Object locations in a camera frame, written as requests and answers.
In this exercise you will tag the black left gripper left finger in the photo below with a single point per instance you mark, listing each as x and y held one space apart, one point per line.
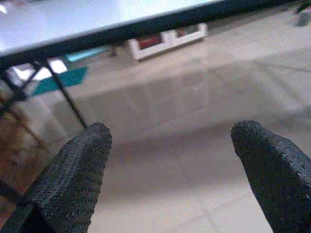
73 174

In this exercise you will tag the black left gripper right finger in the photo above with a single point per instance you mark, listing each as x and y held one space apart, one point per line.
272 174

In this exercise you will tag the brown wooden rack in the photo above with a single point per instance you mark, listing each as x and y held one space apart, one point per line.
14 150

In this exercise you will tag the black table leg brace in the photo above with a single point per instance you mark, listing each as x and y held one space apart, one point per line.
68 97

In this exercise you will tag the teal floor mat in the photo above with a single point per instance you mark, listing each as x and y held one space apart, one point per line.
60 81

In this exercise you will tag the red storage box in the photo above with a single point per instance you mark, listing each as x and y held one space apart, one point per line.
148 42

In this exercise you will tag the white open shelf unit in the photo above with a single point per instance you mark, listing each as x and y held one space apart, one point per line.
167 42

